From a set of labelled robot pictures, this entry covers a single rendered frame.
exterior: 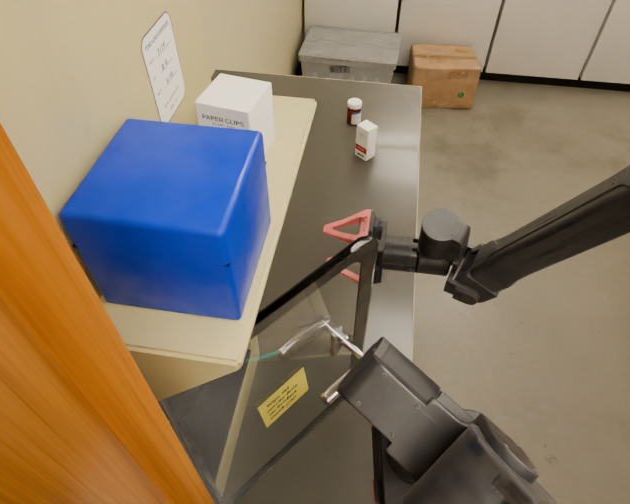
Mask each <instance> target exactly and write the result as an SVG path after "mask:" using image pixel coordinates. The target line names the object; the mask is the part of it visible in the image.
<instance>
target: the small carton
mask: <svg viewBox="0 0 630 504"><path fill-rule="evenodd" d="M194 103H195V108H196V113H197V117H198V122H199V125H202V126H213V127H223V128H233V129H244V130H254V131H259V132H261V133H262V135H263V143H264V153H265V154H266V152H267V151H268V149H269V148H270V146H271V145H272V143H273V142H274V140H275V126H274V113H273V99H272V85H271V82H265V81H260V80H255V79H249V78H244V77H238V76H233V75H228V74H222V73H220V74H219V75H218V76H217V78H216V79H215V80H214V81H213V82H212V83H211V84H210V85H209V86H208V87H207V89H206V90H205V91H204V92H203V93H202V94H201V95H200V96H199V97H198V98H197V99H196V101H195V102H194Z"/></svg>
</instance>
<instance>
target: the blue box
mask: <svg viewBox="0 0 630 504"><path fill-rule="evenodd" d="M266 163H267V161H265V153H264V143H263V135H262V133H261V132H259V131H254V130H244V129H233V128H223V127H213V126H202V125H192V124H182V123H171V122H161V121H151V120H141V119H127V120H126V121H125V122H124V123H123V125H122V126H121V127H120V129H119V130H118V132H117V133H116V134H115V136H114V137H113V139H112V140H111V141H110V143H109V144H108V146H107V147H106V148H105V150H104V151H103V152H102V154H101V155H100V157H99V158H98V159H97V161H96V162H95V164H94V165H93V166H92V168H91V169H90V171H89V172H88V173H87V175H86V176H85V178H84V179H83V180H82V182H81V183H80V185H79V186H78V187H77V189H76V190H75V192H74V193H73V194H72V196H71V197H70V199H69V200H68V201H67V203H66V204H65V206H64V207H63V208H62V210H61V211H60V213H59V216H60V218H61V220H62V222H63V224H64V225H65V227H66V229H67V231H68V233H69V235H70V236H71V238H72V240H73V242H74V244H73V247H76V248H77V249H78V251H79V253H80V255H81V256H82V258H83V260H84V262H85V264H86V266H87V267H88V269H89V271H90V273H91V275H92V276H93V278H94V280H95V282H96V284H97V286H98V287H99V289H100V291H101V293H102V295H103V296H104V298H105V300H106V301H107V302H109V303H114V304H121V305H128V306H136V307H143V308H150V309H157V310H164V311H172V312H179V313H186V314H193V315H200V316H207V317H215V318H222V319H229V320H239V319H240V318H241V317H242V314H243V310H244V307H245V304H246V301H247V298H248V294H249V291H250V288H251V285H252V281H253V278H254V275H255V272H256V268H257V265H258V262H259V259H260V255H261V252H262V249H263V246H264V243H265V239H266V236H267V233H268V230H269V226H270V223H271V216H270V205H269V195H268V184H267V174H266Z"/></svg>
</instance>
